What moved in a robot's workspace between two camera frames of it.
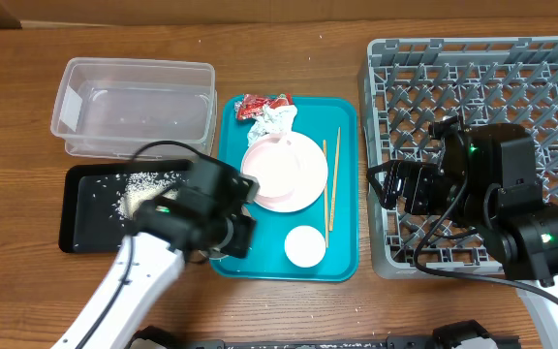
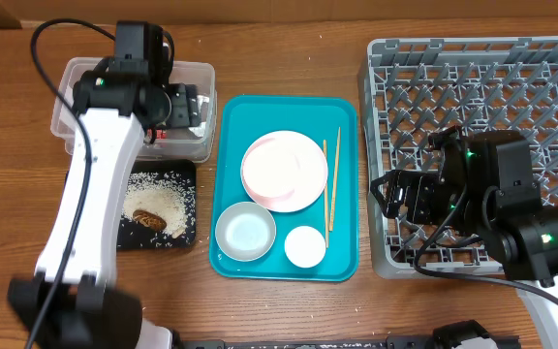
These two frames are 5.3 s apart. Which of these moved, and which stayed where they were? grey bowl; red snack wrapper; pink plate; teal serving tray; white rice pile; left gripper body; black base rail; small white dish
Moved: left gripper body; grey bowl; red snack wrapper
Stayed: white rice pile; pink plate; small white dish; black base rail; teal serving tray
